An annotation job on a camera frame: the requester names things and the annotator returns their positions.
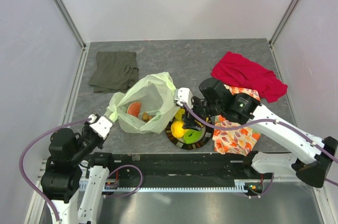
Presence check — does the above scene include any yellow fake starfruit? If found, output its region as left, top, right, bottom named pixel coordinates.
left=174, top=108, right=185, bottom=122

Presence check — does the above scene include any red cloth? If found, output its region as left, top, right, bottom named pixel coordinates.
left=211, top=51, right=288, bottom=103

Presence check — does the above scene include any right aluminium frame post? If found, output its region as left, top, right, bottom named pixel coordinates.
left=268, top=0, right=300, bottom=48

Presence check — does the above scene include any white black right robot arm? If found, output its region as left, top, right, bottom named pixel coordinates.
left=174, top=78, right=337, bottom=188

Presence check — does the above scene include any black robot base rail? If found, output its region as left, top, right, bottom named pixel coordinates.
left=79, top=152, right=274, bottom=185

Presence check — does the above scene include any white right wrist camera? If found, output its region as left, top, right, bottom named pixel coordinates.
left=174, top=87, right=193, bottom=109

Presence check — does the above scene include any left aluminium frame post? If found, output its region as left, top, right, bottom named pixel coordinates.
left=53, top=0, right=86, bottom=50

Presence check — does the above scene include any green fake starfruit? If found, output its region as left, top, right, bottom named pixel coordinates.
left=183, top=129, right=203, bottom=144

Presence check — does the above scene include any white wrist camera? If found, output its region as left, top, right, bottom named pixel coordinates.
left=174, top=87, right=193, bottom=109
left=88, top=114, right=113, bottom=140

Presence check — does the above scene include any brown fake walnuts cluster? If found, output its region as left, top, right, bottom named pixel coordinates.
left=142, top=112, right=153, bottom=123

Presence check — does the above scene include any aluminium frame post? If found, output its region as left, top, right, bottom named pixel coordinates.
left=268, top=0, right=300, bottom=48
left=53, top=0, right=86, bottom=50

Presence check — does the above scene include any pale green plastic bag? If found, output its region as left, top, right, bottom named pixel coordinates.
left=104, top=72, right=179, bottom=134

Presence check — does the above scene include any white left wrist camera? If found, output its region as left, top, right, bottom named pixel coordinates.
left=88, top=114, right=113, bottom=140

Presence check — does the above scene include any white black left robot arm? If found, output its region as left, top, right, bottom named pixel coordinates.
left=41, top=125, right=116, bottom=223

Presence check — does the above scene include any cream plate with dark rim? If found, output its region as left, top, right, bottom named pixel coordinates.
left=165, top=118, right=214, bottom=151

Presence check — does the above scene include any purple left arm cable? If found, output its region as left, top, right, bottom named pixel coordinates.
left=18, top=118, right=144, bottom=222

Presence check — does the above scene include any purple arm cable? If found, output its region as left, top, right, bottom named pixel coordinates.
left=18, top=118, right=144, bottom=222
left=183, top=104, right=338, bottom=199

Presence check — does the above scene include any yellow fake pear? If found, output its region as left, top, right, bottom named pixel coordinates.
left=171, top=120, right=187, bottom=138

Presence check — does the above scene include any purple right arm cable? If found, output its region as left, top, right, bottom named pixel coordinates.
left=183, top=104, right=338, bottom=199

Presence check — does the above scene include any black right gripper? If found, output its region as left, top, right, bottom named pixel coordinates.
left=181, top=96, right=221, bottom=131

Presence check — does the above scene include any grey slotted cable duct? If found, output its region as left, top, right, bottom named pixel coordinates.
left=79, top=179, right=262, bottom=192

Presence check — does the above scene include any fake watermelon slice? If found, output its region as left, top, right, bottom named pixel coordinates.
left=127, top=101, right=142, bottom=117

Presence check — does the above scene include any dark olive cloth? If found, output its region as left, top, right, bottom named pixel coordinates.
left=88, top=51, right=139, bottom=94

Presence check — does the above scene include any orange floral cloth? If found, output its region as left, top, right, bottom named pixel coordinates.
left=212, top=85, right=261, bottom=156

